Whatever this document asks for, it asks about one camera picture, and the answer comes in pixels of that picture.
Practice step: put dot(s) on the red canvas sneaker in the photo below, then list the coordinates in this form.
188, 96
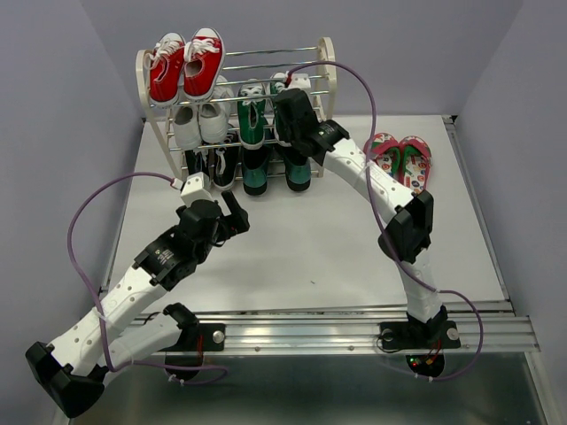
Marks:
203, 58
165, 63

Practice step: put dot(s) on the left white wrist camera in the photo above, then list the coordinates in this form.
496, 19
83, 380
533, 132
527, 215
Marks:
194, 188

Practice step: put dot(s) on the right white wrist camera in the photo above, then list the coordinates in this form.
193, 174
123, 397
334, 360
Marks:
297, 81

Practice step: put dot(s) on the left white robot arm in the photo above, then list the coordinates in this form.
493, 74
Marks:
74, 367

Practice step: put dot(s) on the green canvas sneaker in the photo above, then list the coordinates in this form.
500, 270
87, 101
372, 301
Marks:
251, 114
275, 87

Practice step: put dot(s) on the right black canvas sneaker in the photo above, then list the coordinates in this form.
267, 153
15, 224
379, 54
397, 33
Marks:
226, 158

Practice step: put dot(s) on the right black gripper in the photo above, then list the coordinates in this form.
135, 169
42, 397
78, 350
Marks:
283, 135

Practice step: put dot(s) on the aluminium mounting rail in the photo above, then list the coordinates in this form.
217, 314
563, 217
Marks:
362, 331

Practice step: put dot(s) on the left black canvas sneaker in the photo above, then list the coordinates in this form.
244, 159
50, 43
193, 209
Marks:
196, 163

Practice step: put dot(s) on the left red canvas sneaker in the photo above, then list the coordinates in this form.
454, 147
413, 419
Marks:
165, 63

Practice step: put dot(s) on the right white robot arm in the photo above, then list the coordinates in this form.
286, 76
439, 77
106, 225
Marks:
407, 217

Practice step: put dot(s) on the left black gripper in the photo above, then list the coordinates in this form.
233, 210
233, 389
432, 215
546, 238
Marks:
236, 221

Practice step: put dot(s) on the left white leather sneaker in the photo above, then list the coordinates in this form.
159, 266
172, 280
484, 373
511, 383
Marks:
186, 128

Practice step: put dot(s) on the right red canvas sneaker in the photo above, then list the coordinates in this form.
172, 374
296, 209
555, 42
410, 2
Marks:
203, 58

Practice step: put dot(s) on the white leather sneaker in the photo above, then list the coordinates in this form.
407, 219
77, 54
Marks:
186, 128
213, 118

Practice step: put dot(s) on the black canvas sneaker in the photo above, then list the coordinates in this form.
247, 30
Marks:
196, 163
226, 158

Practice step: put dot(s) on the pink flip flop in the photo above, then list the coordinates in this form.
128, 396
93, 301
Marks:
415, 164
384, 150

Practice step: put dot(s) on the right white leather sneaker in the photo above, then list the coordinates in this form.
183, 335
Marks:
213, 118

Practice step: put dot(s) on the dark green loafer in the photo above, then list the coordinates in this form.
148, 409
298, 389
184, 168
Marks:
297, 168
255, 170

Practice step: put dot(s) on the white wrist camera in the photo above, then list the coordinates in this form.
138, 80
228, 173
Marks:
194, 188
297, 81

